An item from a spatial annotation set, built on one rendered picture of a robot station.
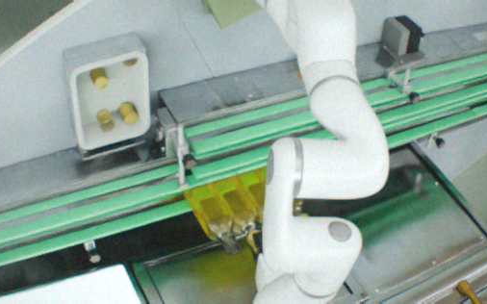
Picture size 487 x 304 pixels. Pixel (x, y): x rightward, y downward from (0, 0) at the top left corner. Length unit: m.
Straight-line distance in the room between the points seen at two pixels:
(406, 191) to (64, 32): 1.02
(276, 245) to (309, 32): 0.32
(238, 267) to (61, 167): 0.47
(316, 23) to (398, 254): 0.83
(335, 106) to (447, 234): 0.87
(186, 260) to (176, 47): 0.49
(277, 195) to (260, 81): 0.70
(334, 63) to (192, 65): 0.60
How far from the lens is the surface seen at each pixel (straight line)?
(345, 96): 0.92
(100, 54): 1.34
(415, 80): 1.71
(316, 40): 0.96
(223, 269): 1.50
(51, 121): 1.48
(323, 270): 0.94
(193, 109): 1.46
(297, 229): 0.91
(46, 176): 1.47
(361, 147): 0.91
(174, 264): 1.50
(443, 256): 1.67
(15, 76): 1.39
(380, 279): 1.57
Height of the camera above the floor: 1.91
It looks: 41 degrees down
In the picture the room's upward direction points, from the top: 145 degrees clockwise
